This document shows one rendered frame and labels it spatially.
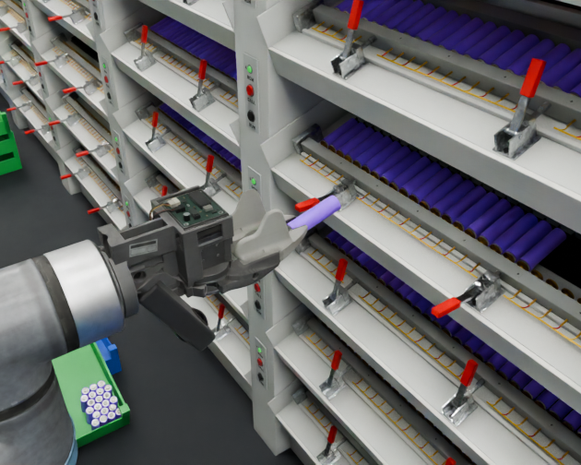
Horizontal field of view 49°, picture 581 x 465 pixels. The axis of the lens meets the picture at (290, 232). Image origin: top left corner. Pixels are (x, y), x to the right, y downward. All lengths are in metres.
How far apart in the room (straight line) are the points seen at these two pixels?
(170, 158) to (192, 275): 0.92
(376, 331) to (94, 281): 0.55
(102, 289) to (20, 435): 0.15
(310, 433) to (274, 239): 0.78
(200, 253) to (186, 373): 1.13
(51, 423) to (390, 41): 0.58
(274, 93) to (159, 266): 0.46
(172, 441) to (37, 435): 0.96
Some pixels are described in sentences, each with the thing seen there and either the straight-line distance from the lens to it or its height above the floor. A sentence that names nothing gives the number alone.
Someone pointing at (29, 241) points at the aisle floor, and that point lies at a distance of 2.33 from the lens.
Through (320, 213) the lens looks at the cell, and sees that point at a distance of 0.70.
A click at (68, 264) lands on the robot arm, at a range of 0.58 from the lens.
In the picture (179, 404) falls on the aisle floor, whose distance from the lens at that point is 1.65.
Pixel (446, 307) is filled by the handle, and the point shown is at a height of 0.76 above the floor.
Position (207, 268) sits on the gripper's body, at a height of 0.85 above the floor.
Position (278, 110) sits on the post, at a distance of 1.02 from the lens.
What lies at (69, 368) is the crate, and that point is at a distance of 1.69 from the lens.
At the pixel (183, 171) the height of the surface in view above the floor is 0.54.
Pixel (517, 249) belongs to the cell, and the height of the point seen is 0.78.
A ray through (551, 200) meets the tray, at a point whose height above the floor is 0.91.
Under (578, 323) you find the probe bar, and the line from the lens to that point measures 0.75.
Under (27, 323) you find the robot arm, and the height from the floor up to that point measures 0.87.
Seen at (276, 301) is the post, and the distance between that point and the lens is 1.21.
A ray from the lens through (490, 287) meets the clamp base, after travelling 0.77.
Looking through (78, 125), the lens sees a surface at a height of 0.35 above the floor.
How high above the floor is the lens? 1.22
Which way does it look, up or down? 34 degrees down
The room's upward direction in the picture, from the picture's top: straight up
